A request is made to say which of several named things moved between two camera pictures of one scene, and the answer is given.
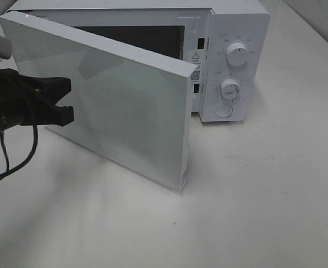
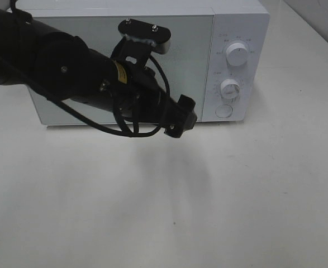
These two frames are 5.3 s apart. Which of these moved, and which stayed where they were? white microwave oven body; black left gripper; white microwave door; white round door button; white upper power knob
Moved: white microwave door; black left gripper
Stayed: white upper power knob; white microwave oven body; white round door button
